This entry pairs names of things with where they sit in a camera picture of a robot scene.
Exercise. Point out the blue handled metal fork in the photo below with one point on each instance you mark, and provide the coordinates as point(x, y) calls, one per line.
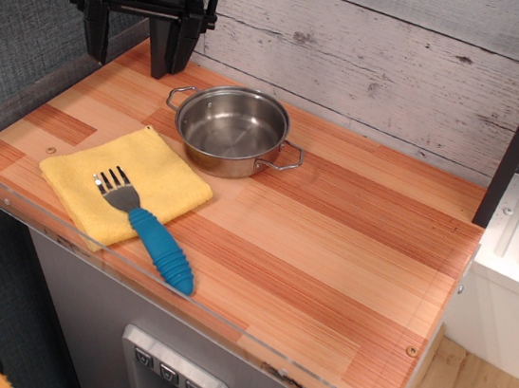
point(166, 254)

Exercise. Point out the small stainless steel pot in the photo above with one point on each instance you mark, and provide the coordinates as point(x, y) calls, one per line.
point(234, 131)

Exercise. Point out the yellow folded cloth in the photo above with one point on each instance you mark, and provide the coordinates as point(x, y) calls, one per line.
point(166, 185)

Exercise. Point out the clear acrylic table edge guard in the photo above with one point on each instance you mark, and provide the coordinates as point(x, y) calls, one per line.
point(319, 300)

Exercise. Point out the grey cabinet with dispenser panel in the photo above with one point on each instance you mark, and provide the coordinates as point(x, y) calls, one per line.
point(123, 329)

